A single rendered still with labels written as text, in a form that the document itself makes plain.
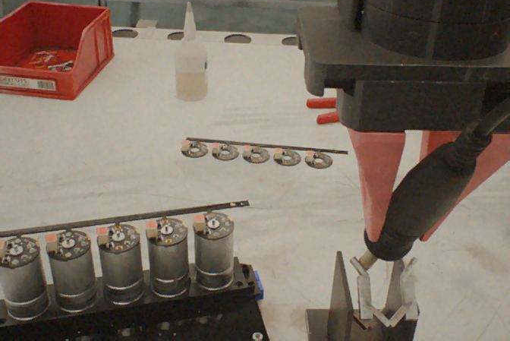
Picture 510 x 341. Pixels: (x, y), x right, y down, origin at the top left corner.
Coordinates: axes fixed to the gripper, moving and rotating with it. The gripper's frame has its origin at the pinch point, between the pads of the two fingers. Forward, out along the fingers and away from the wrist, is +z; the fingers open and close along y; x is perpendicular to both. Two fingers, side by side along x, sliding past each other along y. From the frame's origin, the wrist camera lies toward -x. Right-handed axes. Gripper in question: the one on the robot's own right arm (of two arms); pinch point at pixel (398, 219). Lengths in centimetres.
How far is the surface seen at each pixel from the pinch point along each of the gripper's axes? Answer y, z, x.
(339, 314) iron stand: 1.9, 7.2, -1.0
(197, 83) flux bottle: 11.8, 8.7, -34.3
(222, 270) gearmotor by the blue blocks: 8.4, 8.1, -5.4
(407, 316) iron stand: -0.8, 4.6, 1.6
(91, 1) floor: 84, 79, -286
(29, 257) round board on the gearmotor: 19.0, 5.4, -3.3
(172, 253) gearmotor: 11.3, 6.1, -4.6
